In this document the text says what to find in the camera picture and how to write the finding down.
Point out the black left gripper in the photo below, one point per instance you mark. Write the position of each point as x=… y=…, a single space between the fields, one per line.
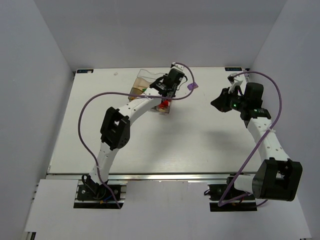
x=165 y=93

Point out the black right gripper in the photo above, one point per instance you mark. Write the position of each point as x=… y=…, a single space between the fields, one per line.
x=227 y=100

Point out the red 2x4 lego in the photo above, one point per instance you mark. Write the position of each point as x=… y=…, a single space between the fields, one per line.
x=164 y=104

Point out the purple sloped lego brick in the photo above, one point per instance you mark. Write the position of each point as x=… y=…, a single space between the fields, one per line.
x=192 y=86

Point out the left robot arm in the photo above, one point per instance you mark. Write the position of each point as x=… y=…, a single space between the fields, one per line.
x=115 y=130

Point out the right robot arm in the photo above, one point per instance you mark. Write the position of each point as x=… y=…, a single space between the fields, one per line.
x=278 y=176

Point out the clear long drawer box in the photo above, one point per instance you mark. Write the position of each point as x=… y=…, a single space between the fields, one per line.
x=163 y=110

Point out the clear stepped organizer tray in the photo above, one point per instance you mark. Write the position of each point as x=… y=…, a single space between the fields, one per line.
x=143 y=80

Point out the dark label sticker right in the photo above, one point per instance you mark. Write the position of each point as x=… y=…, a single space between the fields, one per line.
x=233 y=69

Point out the dark label sticker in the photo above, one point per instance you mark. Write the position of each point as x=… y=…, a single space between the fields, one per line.
x=233 y=69
x=84 y=71

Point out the dark label sticker left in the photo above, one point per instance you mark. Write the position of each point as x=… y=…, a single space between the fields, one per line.
x=84 y=71

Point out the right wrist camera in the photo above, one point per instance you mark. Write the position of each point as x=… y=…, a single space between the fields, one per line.
x=235 y=82

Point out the aluminium right side rail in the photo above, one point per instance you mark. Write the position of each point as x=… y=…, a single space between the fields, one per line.
x=247 y=75

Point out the aluminium rail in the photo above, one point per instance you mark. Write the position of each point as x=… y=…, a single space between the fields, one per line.
x=168 y=177
x=247 y=75

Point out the aluminium front rail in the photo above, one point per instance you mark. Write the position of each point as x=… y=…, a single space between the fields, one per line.
x=168 y=177

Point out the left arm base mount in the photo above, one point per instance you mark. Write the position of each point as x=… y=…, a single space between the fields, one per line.
x=93 y=195

